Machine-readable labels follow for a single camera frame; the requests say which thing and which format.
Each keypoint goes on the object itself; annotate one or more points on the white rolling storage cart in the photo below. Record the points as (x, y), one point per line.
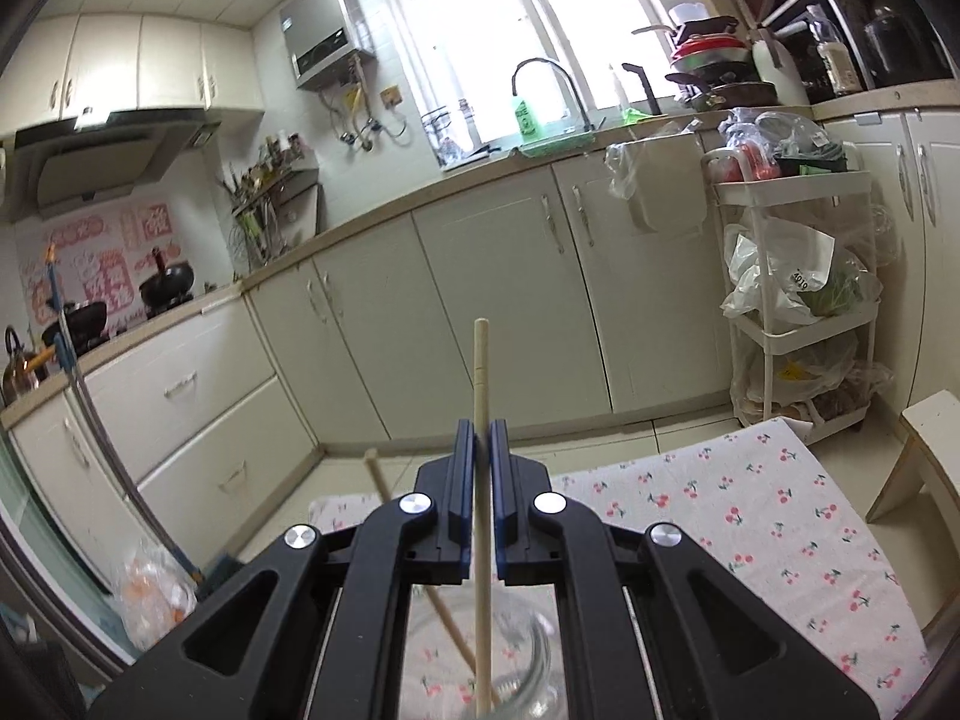
(799, 258)

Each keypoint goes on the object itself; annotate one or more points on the wall utensil rack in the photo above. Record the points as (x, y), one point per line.
(275, 204)

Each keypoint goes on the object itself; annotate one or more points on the black wok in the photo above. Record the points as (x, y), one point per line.
(170, 285)
(86, 325)

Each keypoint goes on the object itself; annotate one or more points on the cherry print tablecloth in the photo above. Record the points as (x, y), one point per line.
(765, 508)

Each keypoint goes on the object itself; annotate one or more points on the white electric kettle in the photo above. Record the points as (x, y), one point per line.
(775, 65)

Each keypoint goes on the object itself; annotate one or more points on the hanging white trash bin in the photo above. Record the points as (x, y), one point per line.
(659, 179)

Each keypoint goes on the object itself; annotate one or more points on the range hood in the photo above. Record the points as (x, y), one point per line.
(54, 168)

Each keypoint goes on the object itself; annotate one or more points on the white wooden stool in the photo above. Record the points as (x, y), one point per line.
(929, 460)

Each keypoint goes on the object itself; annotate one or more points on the metal kettle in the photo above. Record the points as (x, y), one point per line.
(25, 370)

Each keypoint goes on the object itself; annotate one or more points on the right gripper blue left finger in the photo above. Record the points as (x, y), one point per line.
(461, 479)

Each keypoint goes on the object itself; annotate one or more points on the stacked pans and lids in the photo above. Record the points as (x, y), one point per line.
(715, 69)

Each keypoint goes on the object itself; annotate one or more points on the blue handled mop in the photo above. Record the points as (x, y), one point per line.
(69, 362)

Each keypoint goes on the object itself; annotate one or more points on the white wall water heater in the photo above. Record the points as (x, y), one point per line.
(325, 39)

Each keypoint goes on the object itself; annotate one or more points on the green dish soap bottle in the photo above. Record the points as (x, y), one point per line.
(527, 123)

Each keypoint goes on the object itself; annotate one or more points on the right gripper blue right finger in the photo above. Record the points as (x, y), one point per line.
(504, 498)

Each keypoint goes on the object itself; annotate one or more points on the chrome kitchen faucet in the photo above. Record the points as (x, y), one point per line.
(550, 90)

